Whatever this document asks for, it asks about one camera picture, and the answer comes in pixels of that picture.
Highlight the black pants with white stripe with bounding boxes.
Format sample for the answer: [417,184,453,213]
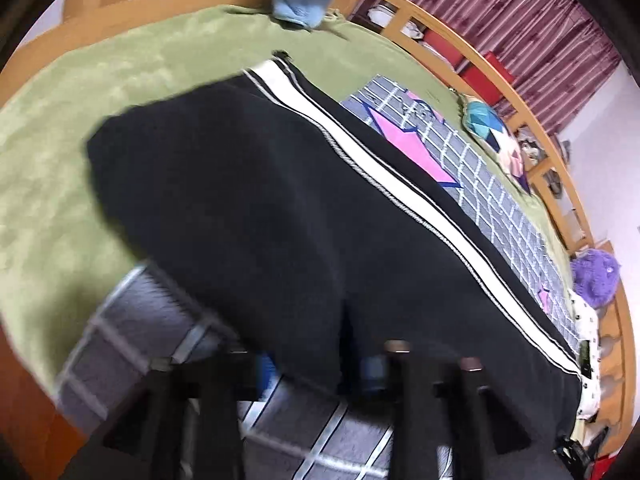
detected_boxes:
[86,58,582,448]

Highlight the grey grid star blanket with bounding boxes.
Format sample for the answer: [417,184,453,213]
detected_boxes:
[56,76,580,479]

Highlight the white black dotted cloth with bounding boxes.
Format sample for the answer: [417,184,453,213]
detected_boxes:
[568,290,601,420]

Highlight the purple plush toy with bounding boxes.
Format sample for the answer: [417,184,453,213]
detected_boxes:
[570,248,620,309]

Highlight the green bed blanket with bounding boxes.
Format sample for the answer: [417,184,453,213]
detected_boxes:
[1,6,582,401]

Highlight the colourful geometric pillow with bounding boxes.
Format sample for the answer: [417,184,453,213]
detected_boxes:
[458,92,530,194]

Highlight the red box right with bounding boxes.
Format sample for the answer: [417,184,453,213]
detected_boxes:
[460,51,515,106]

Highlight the red box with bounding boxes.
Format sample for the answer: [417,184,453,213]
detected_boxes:
[423,29,463,68]
[460,51,515,106]

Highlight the red box left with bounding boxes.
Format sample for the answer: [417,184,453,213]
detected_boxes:
[423,29,463,68]

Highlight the maroon patterned curtain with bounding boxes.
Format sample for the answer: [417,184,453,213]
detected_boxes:
[410,0,622,134]

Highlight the wooden bed frame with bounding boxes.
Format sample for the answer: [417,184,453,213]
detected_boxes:
[1,0,637,463]

